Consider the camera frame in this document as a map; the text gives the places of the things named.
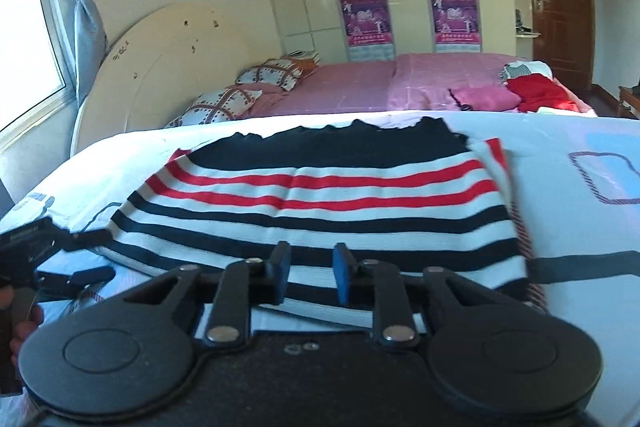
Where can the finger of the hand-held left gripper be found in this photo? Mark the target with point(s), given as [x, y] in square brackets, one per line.
[92, 276]
[87, 239]

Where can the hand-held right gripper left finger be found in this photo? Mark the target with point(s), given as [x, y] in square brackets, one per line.
[282, 267]

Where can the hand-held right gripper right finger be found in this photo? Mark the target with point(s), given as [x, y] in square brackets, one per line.
[342, 269]

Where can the striped knit sweater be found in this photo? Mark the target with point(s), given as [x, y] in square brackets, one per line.
[310, 187]

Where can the person's left hand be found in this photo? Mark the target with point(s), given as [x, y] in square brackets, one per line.
[25, 337]

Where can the red white patterned pillow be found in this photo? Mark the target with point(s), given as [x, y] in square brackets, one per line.
[270, 73]
[220, 106]

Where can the pink bed sheet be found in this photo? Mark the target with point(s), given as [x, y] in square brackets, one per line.
[360, 87]

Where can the cream round bed headboard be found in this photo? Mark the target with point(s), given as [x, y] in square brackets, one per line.
[165, 72]

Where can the orange striped cushion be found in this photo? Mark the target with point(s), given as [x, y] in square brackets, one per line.
[306, 59]

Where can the window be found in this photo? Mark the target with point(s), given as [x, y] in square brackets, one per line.
[25, 32]

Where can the blue curtain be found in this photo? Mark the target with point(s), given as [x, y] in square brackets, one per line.
[85, 22]

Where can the bright pink cloth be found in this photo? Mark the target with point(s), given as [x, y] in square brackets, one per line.
[480, 99]

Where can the light blue patterned blanket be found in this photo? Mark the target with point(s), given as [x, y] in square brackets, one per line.
[575, 232]

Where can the red cloth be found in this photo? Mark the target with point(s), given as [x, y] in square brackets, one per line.
[542, 94]

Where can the white striped cloth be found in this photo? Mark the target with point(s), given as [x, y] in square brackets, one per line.
[525, 69]

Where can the small dark shelf item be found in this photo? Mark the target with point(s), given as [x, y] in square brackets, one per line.
[518, 18]

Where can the small wooden table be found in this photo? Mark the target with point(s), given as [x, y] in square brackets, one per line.
[629, 102]

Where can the purple wall poster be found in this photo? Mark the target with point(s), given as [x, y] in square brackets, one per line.
[456, 19]
[365, 24]

